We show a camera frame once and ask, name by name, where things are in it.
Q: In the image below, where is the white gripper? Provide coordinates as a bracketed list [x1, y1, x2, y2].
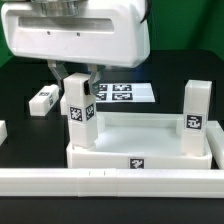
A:
[1, 0, 150, 95]

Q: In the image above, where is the white block left edge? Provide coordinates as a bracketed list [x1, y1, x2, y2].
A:
[0, 120, 7, 146]

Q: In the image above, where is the long white front barrier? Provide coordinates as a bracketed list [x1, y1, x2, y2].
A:
[0, 168, 224, 198]

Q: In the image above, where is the white desk top panel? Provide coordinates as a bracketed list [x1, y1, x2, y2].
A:
[67, 112, 212, 169]

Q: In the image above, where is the fiducial marker sheet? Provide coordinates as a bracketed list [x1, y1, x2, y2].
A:
[96, 83, 155, 103]

